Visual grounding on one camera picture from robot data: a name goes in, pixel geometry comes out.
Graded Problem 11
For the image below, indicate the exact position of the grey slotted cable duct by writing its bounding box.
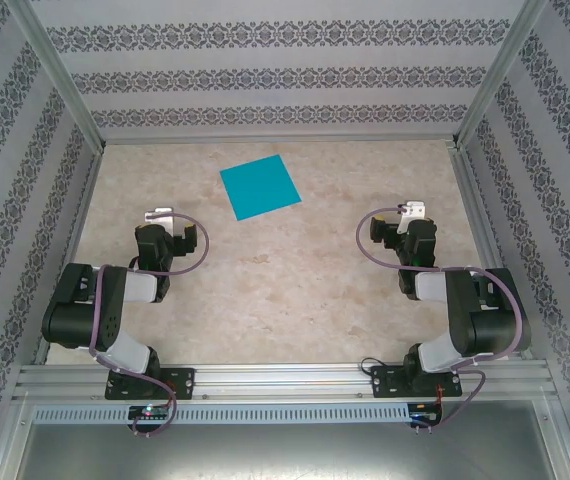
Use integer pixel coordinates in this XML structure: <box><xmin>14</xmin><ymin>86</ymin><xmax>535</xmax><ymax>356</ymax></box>
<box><xmin>31</xmin><ymin>403</ymin><xmax>445</xmax><ymax>426</ymax></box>

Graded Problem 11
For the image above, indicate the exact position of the aluminium table edge rail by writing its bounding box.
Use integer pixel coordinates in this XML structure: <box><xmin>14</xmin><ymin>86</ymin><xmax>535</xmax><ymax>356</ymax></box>
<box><xmin>97</xmin><ymin>133</ymin><xmax>461</xmax><ymax>147</ymax></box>
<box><xmin>31</xmin><ymin>144</ymin><xmax>107</xmax><ymax>366</ymax></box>
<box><xmin>445</xmin><ymin>141</ymin><xmax>535</xmax><ymax>362</ymax></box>

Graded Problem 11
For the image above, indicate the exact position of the teal square paper sheet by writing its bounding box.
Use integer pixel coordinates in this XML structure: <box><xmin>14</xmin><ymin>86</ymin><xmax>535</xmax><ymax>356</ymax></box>
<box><xmin>219</xmin><ymin>154</ymin><xmax>302</xmax><ymax>222</ymax></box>

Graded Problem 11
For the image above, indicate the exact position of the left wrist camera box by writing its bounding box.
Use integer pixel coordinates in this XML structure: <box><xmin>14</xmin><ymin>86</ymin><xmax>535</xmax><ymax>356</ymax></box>
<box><xmin>144</xmin><ymin>205</ymin><xmax>176</xmax><ymax>225</ymax></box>

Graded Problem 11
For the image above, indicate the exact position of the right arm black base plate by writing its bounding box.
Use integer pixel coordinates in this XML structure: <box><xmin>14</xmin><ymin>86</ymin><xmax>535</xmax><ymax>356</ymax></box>
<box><xmin>370</xmin><ymin>364</ymin><xmax>463</xmax><ymax>400</ymax></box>

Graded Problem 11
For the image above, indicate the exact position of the aluminium mounting rail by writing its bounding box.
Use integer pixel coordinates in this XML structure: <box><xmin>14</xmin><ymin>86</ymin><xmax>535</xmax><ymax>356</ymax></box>
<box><xmin>12</xmin><ymin>363</ymin><xmax>560</xmax><ymax>402</ymax></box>

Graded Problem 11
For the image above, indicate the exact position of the aluminium corner post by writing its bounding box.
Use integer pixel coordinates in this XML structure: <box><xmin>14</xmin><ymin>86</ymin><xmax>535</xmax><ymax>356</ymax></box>
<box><xmin>450</xmin><ymin>0</ymin><xmax>550</xmax><ymax>150</ymax></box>
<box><xmin>6</xmin><ymin>0</ymin><xmax>107</xmax><ymax>154</ymax></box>

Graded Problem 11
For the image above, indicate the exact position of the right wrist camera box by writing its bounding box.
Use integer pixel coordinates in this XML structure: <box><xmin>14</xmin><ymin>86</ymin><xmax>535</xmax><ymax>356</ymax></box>
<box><xmin>397</xmin><ymin>198</ymin><xmax>427</xmax><ymax>235</ymax></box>

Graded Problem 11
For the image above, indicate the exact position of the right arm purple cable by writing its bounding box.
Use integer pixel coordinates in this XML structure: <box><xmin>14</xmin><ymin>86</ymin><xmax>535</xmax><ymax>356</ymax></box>
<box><xmin>356</xmin><ymin>202</ymin><xmax>527</xmax><ymax>434</ymax></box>

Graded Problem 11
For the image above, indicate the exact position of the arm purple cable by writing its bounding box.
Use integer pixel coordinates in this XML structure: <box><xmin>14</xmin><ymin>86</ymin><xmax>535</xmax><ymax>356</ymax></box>
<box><xmin>88</xmin><ymin>211</ymin><xmax>211</xmax><ymax>439</ymax></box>
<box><xmin>356</xmin><ymin>202</ymin><xmax>527</xmax><ymax>434</ymax></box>

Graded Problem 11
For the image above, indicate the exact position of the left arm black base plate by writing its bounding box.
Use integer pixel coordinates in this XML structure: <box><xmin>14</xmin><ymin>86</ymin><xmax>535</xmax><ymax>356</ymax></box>
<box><xmin>104</xmin><ymin>367</ymin><xmax>196</xmax><ymax>401</ymax></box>

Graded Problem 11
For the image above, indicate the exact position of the grey metal sheet panel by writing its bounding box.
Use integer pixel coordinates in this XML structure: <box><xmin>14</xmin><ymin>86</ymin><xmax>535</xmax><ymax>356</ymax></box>
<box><xmin>14</xmin><ymin>422</ymin><xmax>564</xmax><ymax>480</ymax></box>

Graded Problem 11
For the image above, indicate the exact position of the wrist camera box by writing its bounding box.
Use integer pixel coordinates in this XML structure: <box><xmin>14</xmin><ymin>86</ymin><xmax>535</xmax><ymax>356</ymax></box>
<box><xmin>144</xmin><ymin>205</ymin><xmax>176</xmax><ymax>225</ymax></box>
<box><xmin>397</xmin><ymin>198</ymin><xmax>427</xmax><ymax>235</ymax></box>

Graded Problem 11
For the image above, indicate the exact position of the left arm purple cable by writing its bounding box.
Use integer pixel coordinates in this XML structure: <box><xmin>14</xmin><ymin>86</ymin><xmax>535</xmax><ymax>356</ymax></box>
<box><xmin>88</xmin><ymin>211</ymin><xmax>211</xmax><ymax>439</ymax></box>

